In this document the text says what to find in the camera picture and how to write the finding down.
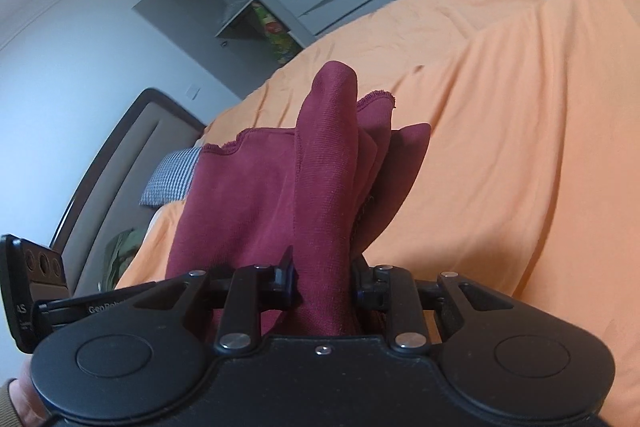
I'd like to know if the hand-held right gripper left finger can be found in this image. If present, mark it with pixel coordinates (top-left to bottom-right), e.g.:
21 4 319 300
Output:
131 246 299 354

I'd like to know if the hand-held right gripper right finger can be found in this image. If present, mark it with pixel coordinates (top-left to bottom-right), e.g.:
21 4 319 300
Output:
350 256 517 354

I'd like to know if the maroon shirt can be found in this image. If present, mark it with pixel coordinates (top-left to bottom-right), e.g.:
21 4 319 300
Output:
165 61 433 339

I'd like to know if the person's left forearm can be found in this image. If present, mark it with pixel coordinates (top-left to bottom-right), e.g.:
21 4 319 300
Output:
0 356 49 427

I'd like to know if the green cloth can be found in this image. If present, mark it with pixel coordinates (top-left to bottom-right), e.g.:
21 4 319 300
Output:
102 229 147 293

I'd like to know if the dark padded headboard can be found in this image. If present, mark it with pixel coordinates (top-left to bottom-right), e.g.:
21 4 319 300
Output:
50 88 208 298

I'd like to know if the checkered pillow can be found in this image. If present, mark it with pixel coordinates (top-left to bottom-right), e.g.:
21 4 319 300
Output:
140 146 202 208

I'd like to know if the orange bed sheet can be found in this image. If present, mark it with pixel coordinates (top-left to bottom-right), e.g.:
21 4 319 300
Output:
112 0 640 427

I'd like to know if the colourful printed bag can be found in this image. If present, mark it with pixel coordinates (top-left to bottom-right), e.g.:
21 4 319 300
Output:
252 2 302 68

